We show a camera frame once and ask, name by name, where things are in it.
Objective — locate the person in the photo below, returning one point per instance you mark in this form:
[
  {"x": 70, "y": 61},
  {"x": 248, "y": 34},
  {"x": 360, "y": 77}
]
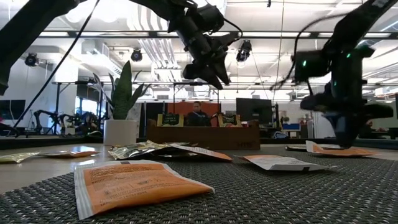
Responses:
[{"x": 197, "y": 119}]

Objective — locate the blue box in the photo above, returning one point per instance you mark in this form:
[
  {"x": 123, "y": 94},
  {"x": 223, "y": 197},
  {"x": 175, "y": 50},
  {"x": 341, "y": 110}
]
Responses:
[{"x": 291, "y": 127}]

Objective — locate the dark flat tea packet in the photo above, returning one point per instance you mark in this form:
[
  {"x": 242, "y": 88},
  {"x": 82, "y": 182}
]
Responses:
[{"x": 295, "y": 147}]

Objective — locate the brown wooden tea organizer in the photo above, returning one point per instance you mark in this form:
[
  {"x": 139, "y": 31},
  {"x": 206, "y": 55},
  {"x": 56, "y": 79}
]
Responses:
[{"x": 202, "y": 138}]

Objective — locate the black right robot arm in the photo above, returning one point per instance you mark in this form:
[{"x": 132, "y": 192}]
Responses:
[{"x": 357, "y": 28}]

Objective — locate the grey woven placemat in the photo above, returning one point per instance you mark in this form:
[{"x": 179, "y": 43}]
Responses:
[{"x": 280, "y": 193}]

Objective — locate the orange wall panel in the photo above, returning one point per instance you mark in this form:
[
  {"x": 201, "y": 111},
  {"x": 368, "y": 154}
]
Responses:
[{"x": 214, "y": 107}]

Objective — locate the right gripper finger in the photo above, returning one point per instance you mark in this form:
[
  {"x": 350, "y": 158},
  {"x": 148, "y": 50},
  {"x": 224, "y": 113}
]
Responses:
[
  {"x": 337, "y": 127},
  {"x": 353, "y": 127}
]

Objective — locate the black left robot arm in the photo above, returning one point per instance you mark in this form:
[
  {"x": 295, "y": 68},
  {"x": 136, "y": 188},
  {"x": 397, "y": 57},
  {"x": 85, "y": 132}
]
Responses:
[{"x": 31, "y": 31}]

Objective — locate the black ceiling spotlight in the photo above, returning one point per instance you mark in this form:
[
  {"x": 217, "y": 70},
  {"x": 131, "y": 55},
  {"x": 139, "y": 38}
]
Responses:
[
  {"x": 31, "y": 59},
  {"x": 136, "y": 54},
  {"x": 244, "y": 51}
]

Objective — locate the silver foil tea packet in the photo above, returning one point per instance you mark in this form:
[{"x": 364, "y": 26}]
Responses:
[{"x": 133, "y": 148}]

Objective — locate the black overhead frame bar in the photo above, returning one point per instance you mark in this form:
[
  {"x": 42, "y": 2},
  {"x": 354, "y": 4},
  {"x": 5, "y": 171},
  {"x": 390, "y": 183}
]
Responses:
[{"x": 314, "y": 34}]

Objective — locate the white round column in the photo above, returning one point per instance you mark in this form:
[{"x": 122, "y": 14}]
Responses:
[{"x": 318, "y": 127}]

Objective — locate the yellow green tea packet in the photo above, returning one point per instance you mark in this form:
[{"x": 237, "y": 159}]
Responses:
[{"x": 15, "y": 156}]

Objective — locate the black table edge rail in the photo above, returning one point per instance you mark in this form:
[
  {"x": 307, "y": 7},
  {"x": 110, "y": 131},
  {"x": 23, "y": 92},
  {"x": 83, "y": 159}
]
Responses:
[{"x": 46, "y": 141}]

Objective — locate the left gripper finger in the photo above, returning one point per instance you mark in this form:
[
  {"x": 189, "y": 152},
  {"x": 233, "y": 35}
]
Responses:
[
  {"x": 202, "y": 74},
  {"x": 225, "y": 59}
]

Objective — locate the flat orange tea packet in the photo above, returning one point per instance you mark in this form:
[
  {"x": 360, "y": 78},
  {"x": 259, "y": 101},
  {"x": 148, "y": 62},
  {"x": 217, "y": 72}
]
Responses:
[{"x": 71, "y": 153}]

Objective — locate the green snake plant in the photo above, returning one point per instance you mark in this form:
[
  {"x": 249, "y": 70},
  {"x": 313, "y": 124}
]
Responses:
[{"x": 122, "y": 93}]

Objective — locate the lemon lime tea packet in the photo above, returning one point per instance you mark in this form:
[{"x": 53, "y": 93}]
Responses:
[{"x": 170, "y": 120}]

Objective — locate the orange white tea packet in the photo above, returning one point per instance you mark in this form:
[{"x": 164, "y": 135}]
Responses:
[
  {"x": 360, "y": 152},
  {"x": 205, "y": 152},
  {"x": 133, "y": 186},
  {"x": 280, "y": 161}
]

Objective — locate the black metal stand frame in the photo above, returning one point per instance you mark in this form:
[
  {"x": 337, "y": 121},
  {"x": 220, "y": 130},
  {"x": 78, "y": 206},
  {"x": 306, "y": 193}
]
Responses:
[{"x": 57, "y": 109}]

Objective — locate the blue bag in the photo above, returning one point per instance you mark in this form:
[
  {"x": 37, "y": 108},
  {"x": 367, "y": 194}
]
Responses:
[{"x": 280, "y": 134}]

